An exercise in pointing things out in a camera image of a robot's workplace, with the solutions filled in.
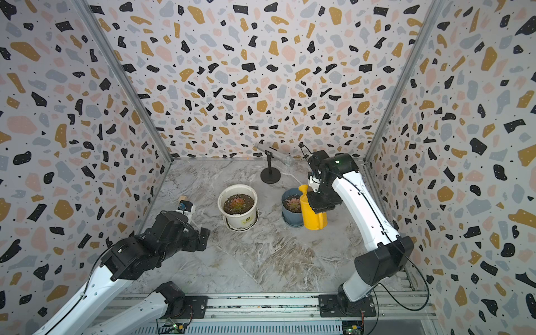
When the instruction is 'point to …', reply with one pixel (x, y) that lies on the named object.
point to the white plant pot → (243, 220)
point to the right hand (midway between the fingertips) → (317, 210)
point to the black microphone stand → (269, 175)
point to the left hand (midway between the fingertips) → (200, 230)
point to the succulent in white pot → (237, 204)
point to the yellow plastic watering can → (313, 220)
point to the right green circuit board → (352, 327)
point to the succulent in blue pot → (293, 203)
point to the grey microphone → (287, 160)
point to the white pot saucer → (246, 228)
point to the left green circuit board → (173, 328)
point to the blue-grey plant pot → (290, 218)
